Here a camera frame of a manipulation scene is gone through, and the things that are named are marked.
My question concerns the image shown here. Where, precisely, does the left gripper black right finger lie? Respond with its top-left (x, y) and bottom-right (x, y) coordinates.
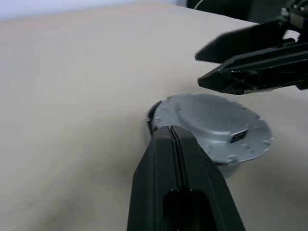
top-left (172, 126), bottom-right (246, 231)

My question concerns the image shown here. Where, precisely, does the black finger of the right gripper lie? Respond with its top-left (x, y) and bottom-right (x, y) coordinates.
top-left (194, 17), bottom-right (290, 64)
top-left (197, 42), bottom-right (308, 96)

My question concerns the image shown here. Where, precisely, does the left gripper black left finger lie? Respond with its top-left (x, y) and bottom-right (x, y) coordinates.
top-left (126, 126), bottom-right (180, 231)

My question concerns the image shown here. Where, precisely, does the silver motor lid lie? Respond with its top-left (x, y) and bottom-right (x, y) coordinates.
top-left (153, 93), bottom-right (275, 163)

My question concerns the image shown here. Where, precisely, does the black cabinet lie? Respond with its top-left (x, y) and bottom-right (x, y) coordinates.
top-left (186, 0), bottom-right (308, 25)

